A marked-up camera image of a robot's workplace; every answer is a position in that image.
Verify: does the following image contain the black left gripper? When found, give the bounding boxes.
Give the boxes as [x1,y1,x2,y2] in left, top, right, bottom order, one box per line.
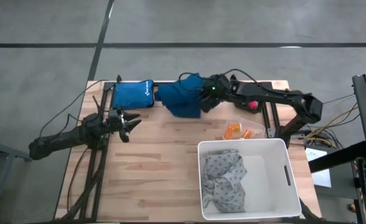
[108,107,143,143]

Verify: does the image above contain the dark blue scrub garment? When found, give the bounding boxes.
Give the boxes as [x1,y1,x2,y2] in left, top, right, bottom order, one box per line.
[154,73,212,119]

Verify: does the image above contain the grey patterned hospital gown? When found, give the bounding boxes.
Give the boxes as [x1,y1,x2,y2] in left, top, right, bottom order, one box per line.
[200,149,248,214]

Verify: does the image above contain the white plastic bin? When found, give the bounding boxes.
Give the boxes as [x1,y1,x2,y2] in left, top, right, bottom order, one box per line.
[197,138,302,221]

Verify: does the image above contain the black slotted basket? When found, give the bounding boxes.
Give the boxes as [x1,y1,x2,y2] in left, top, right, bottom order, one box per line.
[234,99,265,114]

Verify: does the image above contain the blue first aid pouch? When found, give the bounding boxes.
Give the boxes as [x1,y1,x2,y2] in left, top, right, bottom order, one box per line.
[112,80,155,110]

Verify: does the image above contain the clear plastic bag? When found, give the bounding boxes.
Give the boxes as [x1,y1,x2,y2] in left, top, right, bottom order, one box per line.
[222,119,266,141]

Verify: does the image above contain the white paper sheet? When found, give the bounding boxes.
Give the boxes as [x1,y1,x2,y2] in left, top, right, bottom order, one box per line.
[306,147,332,189]

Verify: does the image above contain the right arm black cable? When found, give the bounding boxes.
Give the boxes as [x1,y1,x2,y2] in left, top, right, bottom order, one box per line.
[178,68,259,91]

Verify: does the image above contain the black aluminium table frame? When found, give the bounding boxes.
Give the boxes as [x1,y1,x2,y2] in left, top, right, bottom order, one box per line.
[77,74,280,222]

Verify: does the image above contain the black cable bundle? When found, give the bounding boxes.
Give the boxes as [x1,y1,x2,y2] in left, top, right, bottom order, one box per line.
[66,146,108,222]

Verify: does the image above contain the yellow and grey cables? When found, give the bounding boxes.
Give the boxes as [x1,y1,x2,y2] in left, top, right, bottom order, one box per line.
[294,93,361,147]

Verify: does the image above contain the grey metal furniture frame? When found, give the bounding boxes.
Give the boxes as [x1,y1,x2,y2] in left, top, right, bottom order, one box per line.
[0,136,34,224]

